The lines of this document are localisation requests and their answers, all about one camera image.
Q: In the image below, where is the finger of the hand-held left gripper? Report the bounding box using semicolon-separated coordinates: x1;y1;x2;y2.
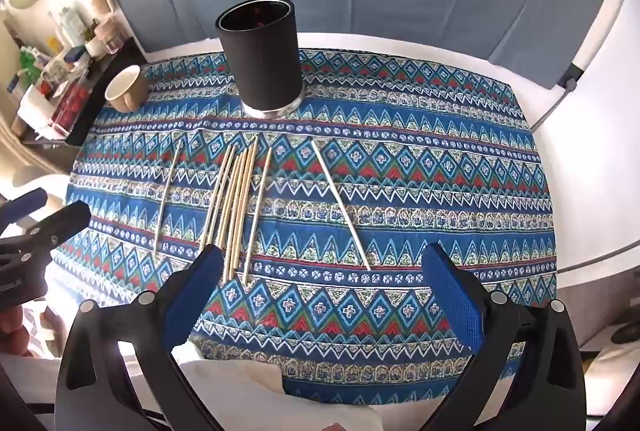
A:
0;190;49;230
0;201;92;262

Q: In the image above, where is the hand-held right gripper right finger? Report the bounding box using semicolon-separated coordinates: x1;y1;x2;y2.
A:
421;242;587;431

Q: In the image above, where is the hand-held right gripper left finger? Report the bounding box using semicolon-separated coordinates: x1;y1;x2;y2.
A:
55;243;226;431

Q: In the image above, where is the bunch of wooden chopsticks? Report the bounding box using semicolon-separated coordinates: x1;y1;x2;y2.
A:
204;136;274;288

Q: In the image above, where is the single thin tapered chopstick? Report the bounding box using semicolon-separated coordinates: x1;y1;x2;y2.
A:
154;140;184;254

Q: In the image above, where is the single pale white chopstick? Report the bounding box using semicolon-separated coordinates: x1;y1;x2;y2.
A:
310;139;373;273

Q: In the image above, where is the black cylindrical utensil holder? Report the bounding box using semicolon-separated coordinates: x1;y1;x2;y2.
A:
215;0;304;119

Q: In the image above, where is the person's left hand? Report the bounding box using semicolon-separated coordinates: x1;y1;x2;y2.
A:
0;308;28;357

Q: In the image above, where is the white tissue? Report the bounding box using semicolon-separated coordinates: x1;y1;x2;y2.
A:
172;342;378;431

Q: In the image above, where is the white container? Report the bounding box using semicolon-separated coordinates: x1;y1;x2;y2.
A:
17;86;56;132

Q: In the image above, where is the clear box of red items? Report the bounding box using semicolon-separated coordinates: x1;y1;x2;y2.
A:
50;78;93;137

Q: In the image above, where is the blue patterned tablecloth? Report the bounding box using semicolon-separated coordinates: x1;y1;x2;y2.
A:
50;47;558;407

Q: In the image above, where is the beige cup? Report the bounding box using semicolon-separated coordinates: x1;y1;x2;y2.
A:
104;64;151;113

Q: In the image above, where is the green packet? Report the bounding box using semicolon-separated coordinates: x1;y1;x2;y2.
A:
17;46;43;82

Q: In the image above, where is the black side shelf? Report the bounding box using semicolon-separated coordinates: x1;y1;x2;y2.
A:
20;36;147;148

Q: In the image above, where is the white green bottle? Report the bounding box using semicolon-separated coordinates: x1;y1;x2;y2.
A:
60;6;86;42

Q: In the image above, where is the pink jar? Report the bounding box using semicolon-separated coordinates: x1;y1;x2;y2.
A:
102;18;126;52

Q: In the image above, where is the black clip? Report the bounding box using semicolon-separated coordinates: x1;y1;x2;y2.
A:
556;64;585;91

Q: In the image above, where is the white board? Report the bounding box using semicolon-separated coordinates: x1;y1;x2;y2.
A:
550;0;640;272

